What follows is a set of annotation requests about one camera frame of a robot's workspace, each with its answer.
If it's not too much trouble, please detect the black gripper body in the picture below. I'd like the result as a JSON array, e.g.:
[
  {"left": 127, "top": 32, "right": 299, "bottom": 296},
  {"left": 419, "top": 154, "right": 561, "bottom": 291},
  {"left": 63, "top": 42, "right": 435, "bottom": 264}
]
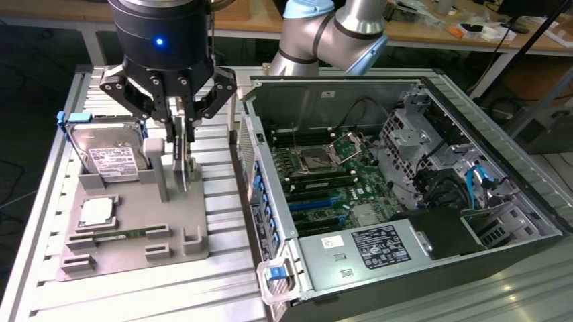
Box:
[{"left": 109, "top": 0, "right": 216, "bottom": 99}]

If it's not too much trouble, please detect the Nvidia graphics card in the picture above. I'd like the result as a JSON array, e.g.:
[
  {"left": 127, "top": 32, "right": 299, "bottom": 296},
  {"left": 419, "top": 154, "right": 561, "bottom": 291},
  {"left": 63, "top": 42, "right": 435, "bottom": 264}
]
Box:
[{"left": 171, "top": 100, "right": 201, "bottom": 193}]

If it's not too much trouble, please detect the hard disk with blue caddy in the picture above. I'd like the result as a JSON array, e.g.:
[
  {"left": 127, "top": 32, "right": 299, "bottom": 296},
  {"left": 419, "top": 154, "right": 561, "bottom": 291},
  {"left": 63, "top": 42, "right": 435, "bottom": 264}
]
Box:
[{"left": 56, "top": 109, "right": 151, "bottom": 184}]

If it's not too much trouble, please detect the wooden lab desk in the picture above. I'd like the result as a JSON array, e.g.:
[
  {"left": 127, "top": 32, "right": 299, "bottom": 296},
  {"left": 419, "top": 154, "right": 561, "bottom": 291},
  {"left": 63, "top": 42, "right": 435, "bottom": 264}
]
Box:
[
  {"left": 0, "top": 0, "right": 287, "bottom": 66},
  {"left": 384, "top": 0, "right": 573, "bottom": 98}
]

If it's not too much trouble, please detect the CPU socket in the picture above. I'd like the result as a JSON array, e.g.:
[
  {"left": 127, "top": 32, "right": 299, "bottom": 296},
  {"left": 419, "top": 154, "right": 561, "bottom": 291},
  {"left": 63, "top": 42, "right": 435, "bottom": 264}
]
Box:
[{"left": 298, "top": 147, "right": 335, "bottom": 175}]

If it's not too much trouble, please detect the open metal socket cover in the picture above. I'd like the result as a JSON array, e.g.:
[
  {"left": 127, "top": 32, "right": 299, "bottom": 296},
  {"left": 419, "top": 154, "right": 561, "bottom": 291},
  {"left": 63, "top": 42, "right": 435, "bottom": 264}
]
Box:
[{"left": 328, "top": 132, "right": 367, "bottom": 165}]

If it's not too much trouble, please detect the dark RAM stick with label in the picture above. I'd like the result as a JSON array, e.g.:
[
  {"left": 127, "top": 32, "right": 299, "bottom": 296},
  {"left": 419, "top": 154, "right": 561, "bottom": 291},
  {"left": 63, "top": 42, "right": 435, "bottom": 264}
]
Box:
[{"left": 290, "top": 174, "right": 354, "bottom": 195}]

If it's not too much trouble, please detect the silver CPU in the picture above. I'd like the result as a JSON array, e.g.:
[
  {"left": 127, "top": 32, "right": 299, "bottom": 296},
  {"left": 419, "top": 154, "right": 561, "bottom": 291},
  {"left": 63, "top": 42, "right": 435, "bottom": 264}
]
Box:
[{"left": 79, "top": 197, "right": 116, "bottom": 226}]

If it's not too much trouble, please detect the black expansion slot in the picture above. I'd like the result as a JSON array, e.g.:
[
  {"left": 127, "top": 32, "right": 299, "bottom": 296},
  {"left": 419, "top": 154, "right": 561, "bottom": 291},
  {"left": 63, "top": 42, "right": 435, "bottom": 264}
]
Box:
[{"left": 286, "top": 192, "right": 335, "bottom": 203}]

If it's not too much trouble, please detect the blue expansion slot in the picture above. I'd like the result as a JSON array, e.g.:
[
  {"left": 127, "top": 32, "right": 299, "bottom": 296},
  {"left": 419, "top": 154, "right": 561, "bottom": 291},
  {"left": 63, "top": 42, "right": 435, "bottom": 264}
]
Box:
[{"left": 287, "top": 197, "right": 342, "bottom": 212}]

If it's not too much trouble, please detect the green RAM stick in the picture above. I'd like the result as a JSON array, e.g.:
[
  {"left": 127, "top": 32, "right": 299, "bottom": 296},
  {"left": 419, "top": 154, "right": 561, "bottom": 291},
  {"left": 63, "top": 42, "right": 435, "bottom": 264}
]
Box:
[{"left": 69, "top": 225, "right": 167, "bottom": 241}]

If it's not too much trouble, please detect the metal disk bay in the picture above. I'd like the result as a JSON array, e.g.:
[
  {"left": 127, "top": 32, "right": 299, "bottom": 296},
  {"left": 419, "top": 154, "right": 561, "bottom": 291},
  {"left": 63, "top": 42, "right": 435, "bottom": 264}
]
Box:
[{"left": 379, "top": 106, "right": 475, "bottom": 189}]

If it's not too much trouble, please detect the grey parts rack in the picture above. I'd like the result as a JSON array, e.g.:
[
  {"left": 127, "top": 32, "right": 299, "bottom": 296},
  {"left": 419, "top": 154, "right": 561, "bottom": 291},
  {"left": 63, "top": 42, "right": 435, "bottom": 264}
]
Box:
[{"left": 56, "top": 133, "right": 211, "bottom": 282}]

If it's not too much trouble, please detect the silver chipset heat sink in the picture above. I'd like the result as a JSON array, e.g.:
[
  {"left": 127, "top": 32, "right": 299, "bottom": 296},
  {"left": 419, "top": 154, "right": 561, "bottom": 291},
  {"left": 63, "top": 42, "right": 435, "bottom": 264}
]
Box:
[{"left": 351, "top": 205, "right": 382, "bottom": 227}]

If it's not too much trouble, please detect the grey power supply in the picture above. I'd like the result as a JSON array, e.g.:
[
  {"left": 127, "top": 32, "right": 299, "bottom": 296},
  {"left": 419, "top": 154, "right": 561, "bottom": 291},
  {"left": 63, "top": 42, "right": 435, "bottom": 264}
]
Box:
[{"left": 298, "top": 219, "right": 435, "bottom": 293}]

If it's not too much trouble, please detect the open PC case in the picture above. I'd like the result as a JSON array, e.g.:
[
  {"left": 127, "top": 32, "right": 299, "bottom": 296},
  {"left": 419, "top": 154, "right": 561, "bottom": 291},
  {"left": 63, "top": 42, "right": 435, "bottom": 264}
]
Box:
[{"left": 227, "top": 68, "right": 573, "bottom": 322}]

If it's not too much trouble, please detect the white foam tray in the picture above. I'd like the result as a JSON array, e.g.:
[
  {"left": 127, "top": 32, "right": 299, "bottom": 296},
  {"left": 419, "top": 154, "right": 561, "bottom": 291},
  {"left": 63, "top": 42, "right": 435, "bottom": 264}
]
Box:
[{"left": 461, "top": 21, "right": 511, "bottom": 43}]

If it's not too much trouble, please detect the black plastic shroud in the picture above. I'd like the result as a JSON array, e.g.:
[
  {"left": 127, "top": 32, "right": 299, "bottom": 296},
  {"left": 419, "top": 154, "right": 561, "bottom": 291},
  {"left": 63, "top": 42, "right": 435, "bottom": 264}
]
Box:
[{"left": 395, "top": 206, "right": 487, "bottom": 262}]

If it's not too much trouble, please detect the black monitor stand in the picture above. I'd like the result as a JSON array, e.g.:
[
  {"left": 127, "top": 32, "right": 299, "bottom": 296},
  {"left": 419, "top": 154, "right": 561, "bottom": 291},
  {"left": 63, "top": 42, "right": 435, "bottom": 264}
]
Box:
[{"left": 495, "top": 0, "right": 531, "bottom": 34}]

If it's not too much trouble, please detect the grey metal box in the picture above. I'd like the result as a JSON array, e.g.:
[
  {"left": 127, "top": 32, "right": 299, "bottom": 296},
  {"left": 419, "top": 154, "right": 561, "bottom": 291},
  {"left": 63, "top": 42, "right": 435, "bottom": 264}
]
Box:
[{"left": 509, "top": 107, "right": 573, "bottom": 155}]

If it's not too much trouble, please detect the black slanted pole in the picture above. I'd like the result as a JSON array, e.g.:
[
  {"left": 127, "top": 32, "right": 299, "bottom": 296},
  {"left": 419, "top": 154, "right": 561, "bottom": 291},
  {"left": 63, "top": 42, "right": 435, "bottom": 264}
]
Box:
[{"left": 517, "top": 0, "right": 573, "bottom": 63}]

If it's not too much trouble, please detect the thin hanging cable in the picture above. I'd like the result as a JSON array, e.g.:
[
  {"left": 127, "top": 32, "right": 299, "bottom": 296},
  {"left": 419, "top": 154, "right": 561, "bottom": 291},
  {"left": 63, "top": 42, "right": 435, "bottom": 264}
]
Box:
[{"left": 205, "top": 0, "right": 219, "bottom": 68}]

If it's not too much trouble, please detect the black wire bundle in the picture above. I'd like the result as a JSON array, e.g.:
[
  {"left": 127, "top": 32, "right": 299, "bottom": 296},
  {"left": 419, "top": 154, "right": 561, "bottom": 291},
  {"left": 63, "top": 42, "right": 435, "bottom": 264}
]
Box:
[{"left": 411, "top": 167, "right": 469, "bottom": 211}]

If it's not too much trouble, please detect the blue wire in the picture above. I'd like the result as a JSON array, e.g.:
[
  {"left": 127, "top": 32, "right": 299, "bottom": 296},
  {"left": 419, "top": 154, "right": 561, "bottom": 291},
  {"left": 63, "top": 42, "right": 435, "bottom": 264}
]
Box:
[{"left": 463, "top": 160, "right": 493, "bottom": 211}]

